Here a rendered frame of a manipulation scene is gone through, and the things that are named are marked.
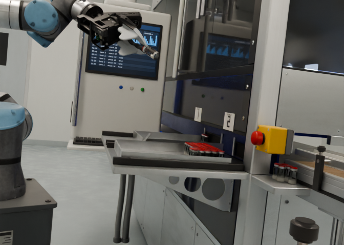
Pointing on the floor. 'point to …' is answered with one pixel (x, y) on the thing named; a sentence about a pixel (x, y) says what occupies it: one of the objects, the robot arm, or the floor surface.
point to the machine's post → (262, 110)
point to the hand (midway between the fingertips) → (144, 45)
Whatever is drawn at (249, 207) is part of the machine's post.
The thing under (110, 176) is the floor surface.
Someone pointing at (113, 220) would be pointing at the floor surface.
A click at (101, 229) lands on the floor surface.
